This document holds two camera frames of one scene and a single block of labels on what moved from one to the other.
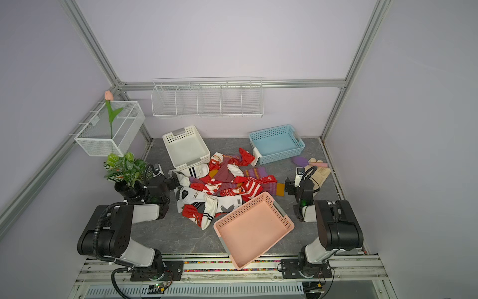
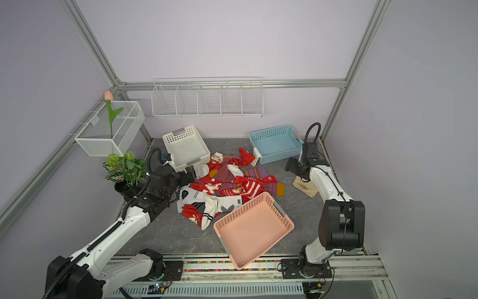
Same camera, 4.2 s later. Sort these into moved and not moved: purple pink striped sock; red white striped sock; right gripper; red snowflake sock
Moved: right gripper
Not moved: red white striped sock; red snowflake sock; purple pink striped sock
